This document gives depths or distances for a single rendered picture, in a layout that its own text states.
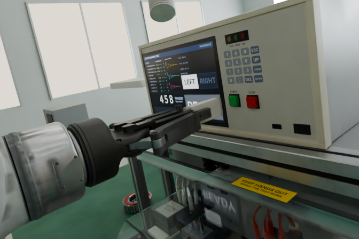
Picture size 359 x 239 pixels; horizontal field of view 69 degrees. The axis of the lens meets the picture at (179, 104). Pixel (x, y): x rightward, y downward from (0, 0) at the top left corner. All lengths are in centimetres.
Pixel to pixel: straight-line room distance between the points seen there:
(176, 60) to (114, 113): 492
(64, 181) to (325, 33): 36
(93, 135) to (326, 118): 30
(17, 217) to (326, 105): 37
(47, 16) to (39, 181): 503
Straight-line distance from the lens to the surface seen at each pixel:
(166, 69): 60
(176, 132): 32
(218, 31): 47
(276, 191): 41
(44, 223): 122
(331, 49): 43
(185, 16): 669
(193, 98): 55
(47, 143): 28
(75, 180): 29
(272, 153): 42
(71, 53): 523
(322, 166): 39
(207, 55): 50
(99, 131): 30
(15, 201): 28
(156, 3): 169
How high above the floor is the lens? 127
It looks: 10 degrees down
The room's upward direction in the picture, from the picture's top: 10 degrees counter-clockwise
